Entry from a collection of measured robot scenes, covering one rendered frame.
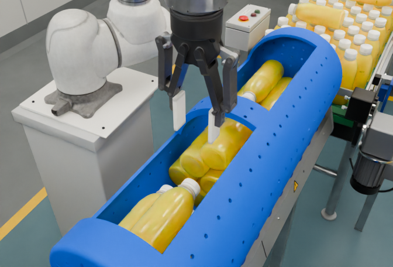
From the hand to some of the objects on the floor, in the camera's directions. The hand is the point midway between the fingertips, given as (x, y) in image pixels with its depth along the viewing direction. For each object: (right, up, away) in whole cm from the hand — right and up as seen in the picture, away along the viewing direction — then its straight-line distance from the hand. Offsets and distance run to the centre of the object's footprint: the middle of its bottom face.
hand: (196, 119), depth 67 cm
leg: (+37, -72, +121) cm, 146 cm away
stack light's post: (+85, -57, +140) cm, 174 cm away
